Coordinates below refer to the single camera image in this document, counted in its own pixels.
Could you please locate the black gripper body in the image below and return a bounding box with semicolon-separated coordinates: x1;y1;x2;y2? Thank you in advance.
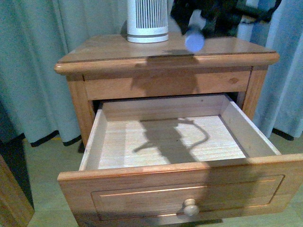
170;0;281;37

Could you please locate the white medicine bottle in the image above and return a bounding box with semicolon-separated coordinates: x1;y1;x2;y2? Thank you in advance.
185;24;205;53

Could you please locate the wooden drawer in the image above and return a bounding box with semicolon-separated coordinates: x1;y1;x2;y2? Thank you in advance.
58;94;303;227

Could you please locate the white ribbed air purifier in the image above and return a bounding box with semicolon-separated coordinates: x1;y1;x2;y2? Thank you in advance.
127;0;169;44

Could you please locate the wooden nightstand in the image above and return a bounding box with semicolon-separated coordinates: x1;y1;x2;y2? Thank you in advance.
54;33;279;143

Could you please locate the grey curtain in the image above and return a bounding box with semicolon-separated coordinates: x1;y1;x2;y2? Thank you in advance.
0;0;303;146

